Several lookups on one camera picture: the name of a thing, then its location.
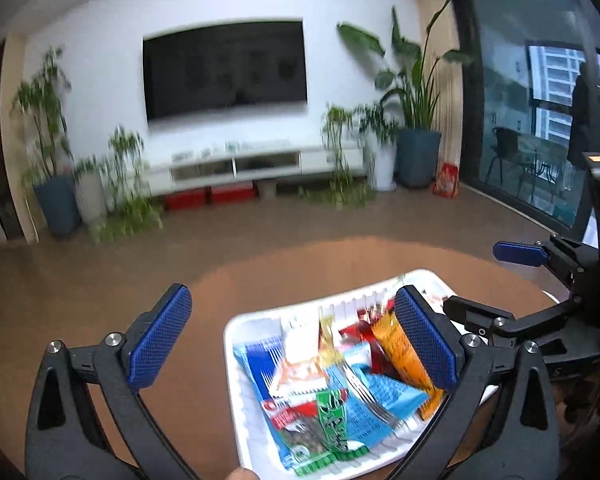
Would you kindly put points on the trailing vine plant left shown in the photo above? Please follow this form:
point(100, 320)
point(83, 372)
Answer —
point(130, 209)

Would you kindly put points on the red storage box left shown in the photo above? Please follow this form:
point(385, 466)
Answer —
point(185, 200)

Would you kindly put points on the trailing vine plant right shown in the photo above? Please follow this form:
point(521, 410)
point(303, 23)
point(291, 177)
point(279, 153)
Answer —
point(342, 190)

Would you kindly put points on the white tv console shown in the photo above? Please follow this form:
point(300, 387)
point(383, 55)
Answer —
point(242, 166)

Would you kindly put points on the white bear snack pack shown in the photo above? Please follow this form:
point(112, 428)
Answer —
point(299, 369)

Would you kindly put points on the light blue snack pack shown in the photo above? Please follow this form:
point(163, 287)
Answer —
point(378, 407)

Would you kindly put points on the tall plant blue pot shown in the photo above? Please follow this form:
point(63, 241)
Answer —
point(412, 87)
point(48, 178)

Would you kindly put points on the plant in white pot right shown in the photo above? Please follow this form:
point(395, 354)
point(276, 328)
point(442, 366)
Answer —
point(379, 131)

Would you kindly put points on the plant in white pot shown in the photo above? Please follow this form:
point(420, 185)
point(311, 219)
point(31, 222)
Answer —
point(379, 131)
point(90, 193)

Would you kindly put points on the red paper bag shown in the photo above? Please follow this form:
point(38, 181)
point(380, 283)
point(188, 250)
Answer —
point(447, 181)

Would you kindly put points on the trailing vine plant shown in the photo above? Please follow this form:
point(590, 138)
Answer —
point(130, 209)
point(342, 190)

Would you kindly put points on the white plastic tray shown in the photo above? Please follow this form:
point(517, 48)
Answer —
point(256, 449)

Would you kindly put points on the red storage box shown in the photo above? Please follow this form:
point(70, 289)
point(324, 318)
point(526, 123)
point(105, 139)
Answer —
point(232, 193)
point(185, 200)

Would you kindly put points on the red storage box right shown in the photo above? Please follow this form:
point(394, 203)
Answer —
point(232, 193)

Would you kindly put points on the wall mounted black television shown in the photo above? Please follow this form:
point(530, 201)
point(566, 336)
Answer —
point(222, 67)

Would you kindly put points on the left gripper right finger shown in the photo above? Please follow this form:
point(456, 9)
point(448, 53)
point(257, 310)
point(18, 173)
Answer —
point(527, 444)

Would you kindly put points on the green red snack pack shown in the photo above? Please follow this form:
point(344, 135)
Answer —
point(311, 431)

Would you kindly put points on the gold red snack pack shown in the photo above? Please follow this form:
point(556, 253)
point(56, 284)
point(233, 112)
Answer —
point(328, 355)

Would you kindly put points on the tall plant blue pot left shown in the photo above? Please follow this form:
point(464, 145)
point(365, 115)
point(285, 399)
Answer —
point(48, 178)

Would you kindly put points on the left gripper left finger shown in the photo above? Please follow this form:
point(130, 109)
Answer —
point(65, 438)

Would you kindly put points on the person left hand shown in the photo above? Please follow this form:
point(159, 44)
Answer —
point(242, 473)

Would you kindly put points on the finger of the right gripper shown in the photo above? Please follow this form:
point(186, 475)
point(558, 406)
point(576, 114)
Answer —
point(490, 319)
point(530, 254)

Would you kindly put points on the tall plant blue pot right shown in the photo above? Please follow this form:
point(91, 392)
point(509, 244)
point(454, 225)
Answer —
point(412, 87)

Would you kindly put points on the orange long snack pack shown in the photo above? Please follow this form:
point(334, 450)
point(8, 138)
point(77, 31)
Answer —
point(403, 357)

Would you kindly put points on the dark blue Tipo cake pack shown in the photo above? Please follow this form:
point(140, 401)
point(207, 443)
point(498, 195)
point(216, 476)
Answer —
point(259, 360)

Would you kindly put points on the red Mylikes chocolate bag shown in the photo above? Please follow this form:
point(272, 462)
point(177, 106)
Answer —
point(359, 333)

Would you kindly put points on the plant in white pot left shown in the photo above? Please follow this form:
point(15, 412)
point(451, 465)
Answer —
point(90, 193)

